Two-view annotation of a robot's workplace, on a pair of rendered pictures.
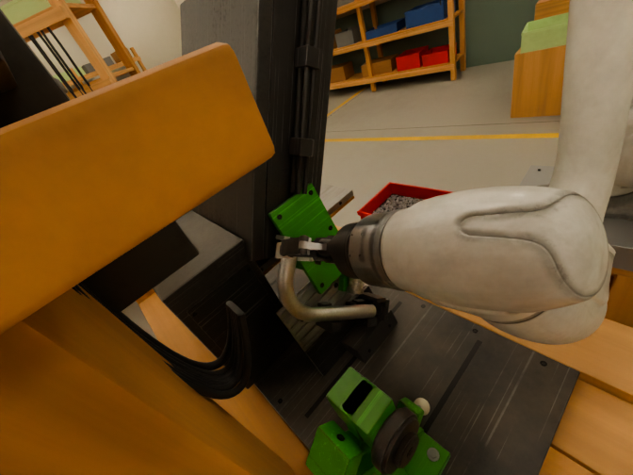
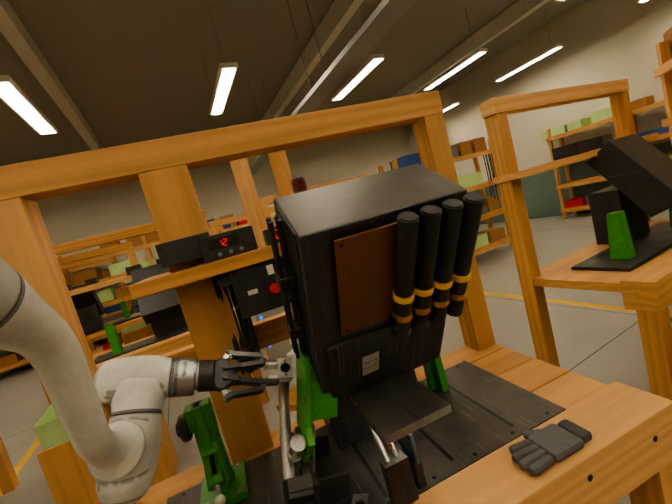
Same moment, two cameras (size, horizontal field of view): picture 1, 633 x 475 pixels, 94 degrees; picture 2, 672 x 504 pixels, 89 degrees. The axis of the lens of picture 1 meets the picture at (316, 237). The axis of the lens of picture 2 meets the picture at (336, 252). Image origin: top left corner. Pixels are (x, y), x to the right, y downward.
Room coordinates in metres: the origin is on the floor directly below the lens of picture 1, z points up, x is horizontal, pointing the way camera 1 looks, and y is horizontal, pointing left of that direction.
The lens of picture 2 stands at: (0.87, -0.76, 1.58)
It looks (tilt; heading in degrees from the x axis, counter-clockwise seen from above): 6 degrees down; 103
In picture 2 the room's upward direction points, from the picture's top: 15 degrees counter-clockwise
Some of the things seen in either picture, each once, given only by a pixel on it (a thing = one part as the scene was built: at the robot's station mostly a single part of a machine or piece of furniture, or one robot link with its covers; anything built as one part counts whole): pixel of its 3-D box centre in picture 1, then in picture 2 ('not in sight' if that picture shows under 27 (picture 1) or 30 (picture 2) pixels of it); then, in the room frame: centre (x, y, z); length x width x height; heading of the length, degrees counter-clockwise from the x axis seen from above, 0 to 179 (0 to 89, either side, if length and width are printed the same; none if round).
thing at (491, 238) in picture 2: not in sight; (450, 207); (1.60, 6.05, 1.14); 2.45 x 0.55 x 2.28; 38
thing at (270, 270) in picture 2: (102, 218); (261, 284); (0.37, 0.24, 1.42); 0.17 x 0.12 x 0.15; 30
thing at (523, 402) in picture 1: (306, 317); (359, 458); (0.57, 0.11, 0.89); 1.10 x 0.42 x 0.02; 30
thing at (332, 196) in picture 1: (285, 227); (379, 389); (0.69, 0.07, 1.11); 0.39 x 0.16 x 0.03; 120
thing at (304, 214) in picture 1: (305, 236); (314, 387); (0.54, 0.02, 1.17); 0.13 x 0.12 x 0.20; 30
